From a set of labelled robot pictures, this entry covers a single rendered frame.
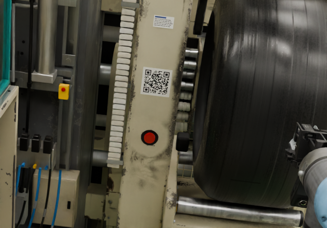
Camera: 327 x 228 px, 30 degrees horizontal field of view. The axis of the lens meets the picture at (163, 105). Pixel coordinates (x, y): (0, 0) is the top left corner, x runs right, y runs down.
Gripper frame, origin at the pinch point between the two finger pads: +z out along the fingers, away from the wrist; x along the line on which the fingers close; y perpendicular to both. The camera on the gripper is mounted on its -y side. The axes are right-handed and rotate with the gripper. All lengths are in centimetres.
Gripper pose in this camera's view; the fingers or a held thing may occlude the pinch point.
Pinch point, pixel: (299, 143)
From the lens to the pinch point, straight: 133.5
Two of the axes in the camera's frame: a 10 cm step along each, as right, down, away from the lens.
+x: -9.9, -1.2, -0.1
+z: 0.2, -2.7, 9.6
